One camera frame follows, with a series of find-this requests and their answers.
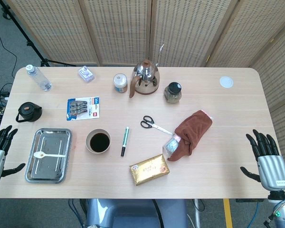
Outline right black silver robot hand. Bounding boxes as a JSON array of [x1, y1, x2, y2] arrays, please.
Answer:
[[239, 129, 285, 192]]

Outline white plastic spoon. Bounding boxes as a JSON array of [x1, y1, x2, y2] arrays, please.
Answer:
[[33, 151, 65, 159]]

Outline stainless steel tray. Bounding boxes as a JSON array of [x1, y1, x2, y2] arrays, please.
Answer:
[[24, 128, 73, 184]]

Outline cup of dark coffee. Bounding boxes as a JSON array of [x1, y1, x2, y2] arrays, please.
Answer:
[[85, 129, 111, 154]]

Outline black teapot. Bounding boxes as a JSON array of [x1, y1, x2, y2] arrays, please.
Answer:
[[15, 102, 43, 123]]

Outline yellow floor tape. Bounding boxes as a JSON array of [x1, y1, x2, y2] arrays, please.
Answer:
[[223, 199, 234, 228]]

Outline white table leg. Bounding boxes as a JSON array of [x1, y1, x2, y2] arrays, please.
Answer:
[[193, 199, 202, 228]]

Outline brown towel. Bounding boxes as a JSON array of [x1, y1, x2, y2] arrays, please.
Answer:
[[168, 110, 214, 162]]

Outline clear plastic water bottle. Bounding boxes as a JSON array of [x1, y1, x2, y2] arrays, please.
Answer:
[[26, 64, 53, 92]]

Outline wooden woven screen panel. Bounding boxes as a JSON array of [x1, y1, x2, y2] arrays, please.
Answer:
[[249, 21, 285, 167], [151, 0, 240, 67], [205, 0, 285, 68], [78, 0, 155, 67], [4, 0, 100, 67]]

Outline binder clip blister pack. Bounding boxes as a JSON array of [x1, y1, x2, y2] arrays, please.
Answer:
[[66, 96, 101, 122]]

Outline clear wrapped tissue pack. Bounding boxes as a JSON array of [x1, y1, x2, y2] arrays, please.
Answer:
[[161, 135, 181, 159]]

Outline black tripod stand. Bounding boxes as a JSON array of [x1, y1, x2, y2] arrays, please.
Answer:
[[0, 0, 76, 67]]

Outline gold tissue pack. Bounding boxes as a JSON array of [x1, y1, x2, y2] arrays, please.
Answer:
[[129, 153, 171, 186]]

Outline small clear plastic box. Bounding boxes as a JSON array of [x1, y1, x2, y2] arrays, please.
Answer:
[[77, 66, 95, 84]]

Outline black lidded glass jar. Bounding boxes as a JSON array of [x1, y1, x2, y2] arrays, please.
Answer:
[[163, 82, 182, 104]]

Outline green white marker pen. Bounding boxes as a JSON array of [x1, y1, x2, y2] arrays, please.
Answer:
[[120, 126, 130, 157]]

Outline white lidded brown jar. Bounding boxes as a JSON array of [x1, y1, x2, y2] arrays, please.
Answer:
[[113, 73, 128, 94]]

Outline steel gooseneck kettle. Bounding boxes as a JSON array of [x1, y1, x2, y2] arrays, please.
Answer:
[[129, 43, 161, 99]]

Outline black floor cable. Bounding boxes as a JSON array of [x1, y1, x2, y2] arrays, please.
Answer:
[[0, 9, 18, 72]]

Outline black handled scissors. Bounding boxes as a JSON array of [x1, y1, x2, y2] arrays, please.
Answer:
[[140, 115, 174, 136]]

